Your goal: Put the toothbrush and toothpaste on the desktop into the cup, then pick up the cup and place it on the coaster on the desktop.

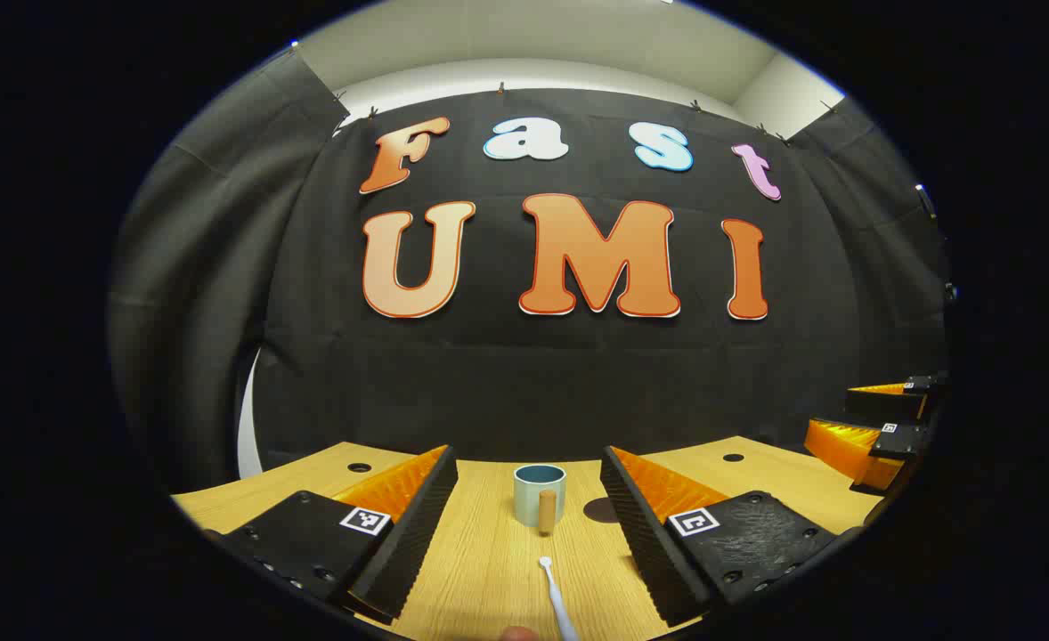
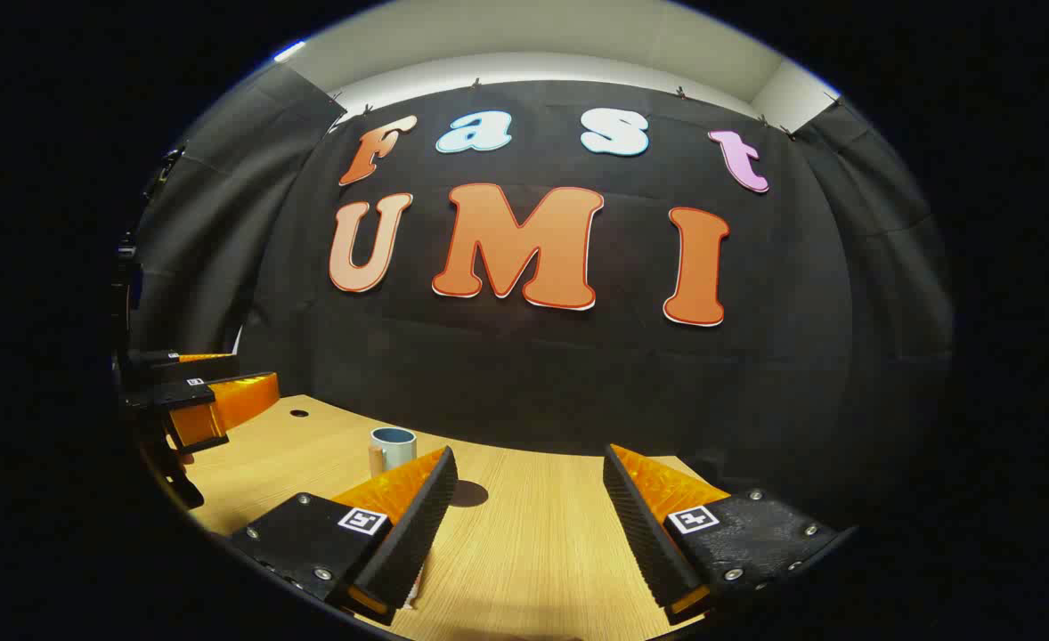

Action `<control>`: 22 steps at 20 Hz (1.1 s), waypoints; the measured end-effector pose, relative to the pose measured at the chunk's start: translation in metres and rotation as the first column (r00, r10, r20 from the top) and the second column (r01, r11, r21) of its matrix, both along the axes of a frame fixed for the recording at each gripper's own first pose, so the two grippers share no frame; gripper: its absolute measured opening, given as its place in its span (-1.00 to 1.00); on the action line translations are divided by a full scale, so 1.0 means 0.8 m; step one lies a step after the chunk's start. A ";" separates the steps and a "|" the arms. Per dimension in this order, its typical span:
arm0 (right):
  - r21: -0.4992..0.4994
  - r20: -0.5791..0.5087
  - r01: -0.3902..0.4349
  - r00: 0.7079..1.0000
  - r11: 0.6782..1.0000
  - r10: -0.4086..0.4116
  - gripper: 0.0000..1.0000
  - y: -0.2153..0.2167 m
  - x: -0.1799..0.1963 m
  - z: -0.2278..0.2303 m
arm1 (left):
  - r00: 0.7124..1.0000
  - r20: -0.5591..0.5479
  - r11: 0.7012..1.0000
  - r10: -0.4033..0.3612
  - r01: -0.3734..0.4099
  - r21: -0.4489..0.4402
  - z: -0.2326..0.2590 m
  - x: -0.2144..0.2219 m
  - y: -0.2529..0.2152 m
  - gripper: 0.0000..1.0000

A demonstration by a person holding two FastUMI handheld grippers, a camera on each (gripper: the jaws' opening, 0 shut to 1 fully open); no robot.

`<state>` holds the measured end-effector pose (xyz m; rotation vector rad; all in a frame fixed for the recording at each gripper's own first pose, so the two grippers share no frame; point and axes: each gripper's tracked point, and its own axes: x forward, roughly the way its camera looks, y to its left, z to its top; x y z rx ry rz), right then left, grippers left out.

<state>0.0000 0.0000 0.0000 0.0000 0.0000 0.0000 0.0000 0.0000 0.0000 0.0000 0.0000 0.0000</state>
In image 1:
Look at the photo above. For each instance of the dark brown round coaster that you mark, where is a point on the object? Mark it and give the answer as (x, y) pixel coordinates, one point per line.
(597, 510)

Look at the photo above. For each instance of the wooden desktop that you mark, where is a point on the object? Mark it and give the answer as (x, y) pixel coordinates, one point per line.
(489, 570)

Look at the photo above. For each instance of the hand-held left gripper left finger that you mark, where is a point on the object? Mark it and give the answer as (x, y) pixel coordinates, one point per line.
(404, 552)

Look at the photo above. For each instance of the white toothbrush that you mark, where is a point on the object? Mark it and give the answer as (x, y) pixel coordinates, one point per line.
(553, 588)

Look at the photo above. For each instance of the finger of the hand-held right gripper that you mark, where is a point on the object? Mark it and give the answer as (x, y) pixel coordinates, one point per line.
(881, 402)
(845, 450)

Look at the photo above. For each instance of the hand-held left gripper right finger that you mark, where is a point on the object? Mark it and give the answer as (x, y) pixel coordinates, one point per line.
(654, 552)

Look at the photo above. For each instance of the black backdrop cloth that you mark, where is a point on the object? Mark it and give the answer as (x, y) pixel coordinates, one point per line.
(533, 374)

